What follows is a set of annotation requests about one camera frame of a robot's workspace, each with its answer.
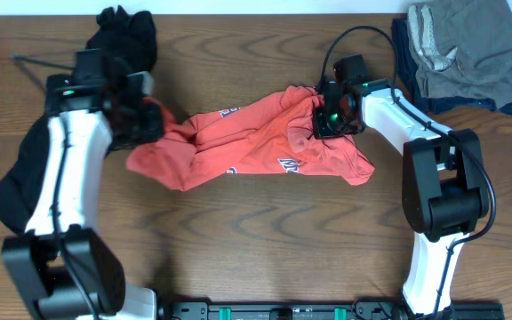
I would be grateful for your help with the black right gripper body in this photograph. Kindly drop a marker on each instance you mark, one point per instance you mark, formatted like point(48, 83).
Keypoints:
point(333, 123)

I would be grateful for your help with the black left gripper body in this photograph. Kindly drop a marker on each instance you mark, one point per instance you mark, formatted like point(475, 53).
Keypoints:
point(140, 125)

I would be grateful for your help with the red printed t-shirt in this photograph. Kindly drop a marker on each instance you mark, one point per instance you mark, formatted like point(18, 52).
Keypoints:
point(273, 135)

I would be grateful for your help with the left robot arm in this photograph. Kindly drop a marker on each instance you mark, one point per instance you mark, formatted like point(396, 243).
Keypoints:
point(60, 266)

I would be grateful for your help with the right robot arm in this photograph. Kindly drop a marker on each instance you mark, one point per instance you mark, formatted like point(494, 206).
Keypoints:
point(445, 188)

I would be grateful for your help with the black garment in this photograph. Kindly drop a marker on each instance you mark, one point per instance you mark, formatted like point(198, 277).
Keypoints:
point(129, 37)

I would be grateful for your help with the grey folded shorts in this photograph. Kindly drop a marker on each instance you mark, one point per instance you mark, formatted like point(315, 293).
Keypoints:
point(463, 48)

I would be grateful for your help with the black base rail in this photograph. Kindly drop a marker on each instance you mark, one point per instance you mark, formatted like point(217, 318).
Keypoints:
point(358, 310)

